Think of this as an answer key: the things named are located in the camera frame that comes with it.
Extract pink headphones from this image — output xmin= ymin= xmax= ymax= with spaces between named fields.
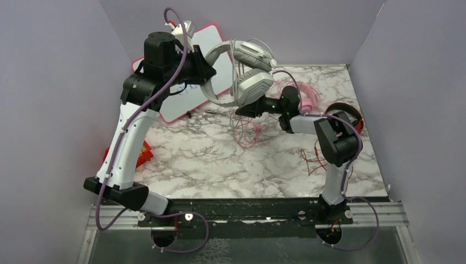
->
xmin=287 ymin=81 xmax=320 ymax=113

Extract red plastic bin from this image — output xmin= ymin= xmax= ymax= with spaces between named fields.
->
xmin=122 ymin=141 xmax=153 ymax=169

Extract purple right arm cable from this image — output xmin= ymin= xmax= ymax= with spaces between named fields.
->
xmin=271 ymin=70 xmax=380 ymax=251

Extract grey headphone cable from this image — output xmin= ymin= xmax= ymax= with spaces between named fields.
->
xmin=207 ymin=38 xmax=279 ymax=117

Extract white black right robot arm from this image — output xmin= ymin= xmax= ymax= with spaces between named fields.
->
xmin=235 ymin=86 xmax=362 ymax=224

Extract red headphone cable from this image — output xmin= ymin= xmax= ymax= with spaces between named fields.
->
xmin=300 ymin=147 xmax=329 ymax=178

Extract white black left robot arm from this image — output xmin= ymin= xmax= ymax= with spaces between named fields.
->
xmin=84 ymin=32 xmax=216 ymax=226

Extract pink framed whiteboard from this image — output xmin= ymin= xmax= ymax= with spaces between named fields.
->
xmin=131 ymin=23 xmax=236 ymax=125

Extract red black headphones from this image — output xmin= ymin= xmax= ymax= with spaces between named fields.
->
xmin=324 ymin=102 xmax=364 ymax=134

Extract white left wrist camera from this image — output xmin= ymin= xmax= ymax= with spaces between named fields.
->
xmin=165 ymin=20 xmax=197 ymax=41

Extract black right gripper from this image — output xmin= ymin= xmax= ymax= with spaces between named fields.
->
xmin=235 ymin=90 xmax=286 ymax=119

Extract pink headphone cable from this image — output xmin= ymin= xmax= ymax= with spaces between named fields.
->
xmin=229 ymin=78 xmax=323 ymax=150

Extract grey white headphones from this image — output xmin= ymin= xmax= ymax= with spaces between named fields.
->
xmin=201 ymin=40 xmax=278 ymax=107

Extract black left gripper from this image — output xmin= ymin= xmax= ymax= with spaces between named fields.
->
xmin=163 ymin=44 xmax=217 ymax=86

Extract black metal base rail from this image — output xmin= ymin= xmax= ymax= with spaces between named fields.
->
xmin=100 ymin=196 xmax=392 ymax=241

